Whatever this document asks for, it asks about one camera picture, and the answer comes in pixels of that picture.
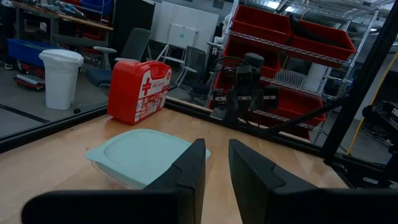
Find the white trash bin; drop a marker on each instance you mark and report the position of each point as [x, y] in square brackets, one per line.
[60, 81]

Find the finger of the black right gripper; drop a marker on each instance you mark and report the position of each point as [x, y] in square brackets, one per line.
[231, 107]
[257, 99]

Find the cluttered side table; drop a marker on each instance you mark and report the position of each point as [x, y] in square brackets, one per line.
[62, 18]

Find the red and blue bundle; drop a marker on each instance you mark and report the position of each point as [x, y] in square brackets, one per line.
[93, 4]

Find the red first aid kit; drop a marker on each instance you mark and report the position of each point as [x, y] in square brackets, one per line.
[136, 91]

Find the teal plastic container lid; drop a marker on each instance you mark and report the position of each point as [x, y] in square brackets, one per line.
[140, 155]

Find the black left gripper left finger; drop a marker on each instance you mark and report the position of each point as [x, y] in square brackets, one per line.
[174, 202]

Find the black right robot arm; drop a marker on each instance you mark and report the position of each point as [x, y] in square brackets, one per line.
[253, 60]

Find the clear plastic food container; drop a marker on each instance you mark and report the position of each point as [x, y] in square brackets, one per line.
[109, 179]

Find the large blue plastic tub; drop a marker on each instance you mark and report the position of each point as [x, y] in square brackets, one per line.
[25, 51]

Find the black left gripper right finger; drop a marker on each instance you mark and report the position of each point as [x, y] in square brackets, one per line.
[264, 199]

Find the white folding stand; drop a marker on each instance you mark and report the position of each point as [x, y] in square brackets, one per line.
[182, 40]

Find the grey office chair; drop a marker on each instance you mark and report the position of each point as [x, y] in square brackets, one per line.
[130, 49]

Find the black aluminium table frame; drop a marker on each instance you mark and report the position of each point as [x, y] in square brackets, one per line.
[357, 93]

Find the black mesh office chair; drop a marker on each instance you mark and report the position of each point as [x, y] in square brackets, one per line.
[194, 70]

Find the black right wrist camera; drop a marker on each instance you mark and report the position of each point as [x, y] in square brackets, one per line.
[247, 77]

